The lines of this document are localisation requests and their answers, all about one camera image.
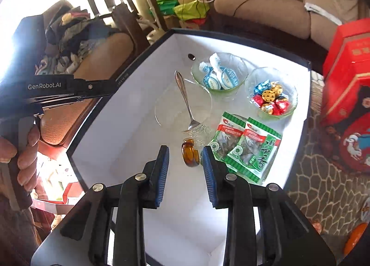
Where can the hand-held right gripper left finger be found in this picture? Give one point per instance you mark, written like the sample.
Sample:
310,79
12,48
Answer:
162,176

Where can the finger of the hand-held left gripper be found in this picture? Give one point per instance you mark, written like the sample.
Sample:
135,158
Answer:
101,88

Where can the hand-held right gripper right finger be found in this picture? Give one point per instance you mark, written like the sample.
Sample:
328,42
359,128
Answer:
208,179

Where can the small amber glass cup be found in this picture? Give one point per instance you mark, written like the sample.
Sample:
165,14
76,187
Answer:
190,154

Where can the green snack packet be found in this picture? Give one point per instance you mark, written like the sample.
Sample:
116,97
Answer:
224,138
260,156

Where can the white box with black rim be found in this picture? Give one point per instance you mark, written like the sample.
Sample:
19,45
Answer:
130,144

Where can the silver fork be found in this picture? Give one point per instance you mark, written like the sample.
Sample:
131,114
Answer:
185,95

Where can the white blue candy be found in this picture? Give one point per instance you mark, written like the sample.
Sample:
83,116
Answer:
229,77
212,83
205,69
215,60

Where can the pile of foil-wrapped chocolates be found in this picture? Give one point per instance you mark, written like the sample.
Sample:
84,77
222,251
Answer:
270,98

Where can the green-tinted glass bowl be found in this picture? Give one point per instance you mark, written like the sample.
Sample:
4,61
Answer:
238,66

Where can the clear glass bowl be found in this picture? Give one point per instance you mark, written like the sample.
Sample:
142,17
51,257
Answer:
290,92

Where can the person's left forearm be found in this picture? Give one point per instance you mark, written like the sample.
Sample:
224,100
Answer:
14,240

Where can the person's left hand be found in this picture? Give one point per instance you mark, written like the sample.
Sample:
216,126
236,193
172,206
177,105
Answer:
27,161

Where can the brown padded seat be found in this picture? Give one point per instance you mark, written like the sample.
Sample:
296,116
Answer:
63,121

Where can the pile of clothes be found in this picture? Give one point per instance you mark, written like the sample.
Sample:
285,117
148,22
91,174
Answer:
72,40

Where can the dark wooden chair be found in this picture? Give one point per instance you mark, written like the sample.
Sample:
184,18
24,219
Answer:
124,23

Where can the white floor stand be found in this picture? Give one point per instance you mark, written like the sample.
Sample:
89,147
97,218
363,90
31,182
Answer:
157,36

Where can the red cardboard box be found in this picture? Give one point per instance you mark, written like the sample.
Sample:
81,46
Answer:
69,193

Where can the green bag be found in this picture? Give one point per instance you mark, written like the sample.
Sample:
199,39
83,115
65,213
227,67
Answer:
167,7

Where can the grey white patterned blanket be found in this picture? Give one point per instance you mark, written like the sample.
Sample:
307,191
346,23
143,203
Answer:
318,202

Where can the yellow-green bag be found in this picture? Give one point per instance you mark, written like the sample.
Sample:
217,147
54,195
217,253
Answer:
190,11

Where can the orange ceramic pumpkin bowl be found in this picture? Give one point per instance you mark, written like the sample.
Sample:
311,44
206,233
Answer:
355,240

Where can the red black printed box lid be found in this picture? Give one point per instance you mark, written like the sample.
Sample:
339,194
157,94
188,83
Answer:
347,80

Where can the beige sofa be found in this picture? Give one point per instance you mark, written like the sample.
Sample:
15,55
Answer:
274,14

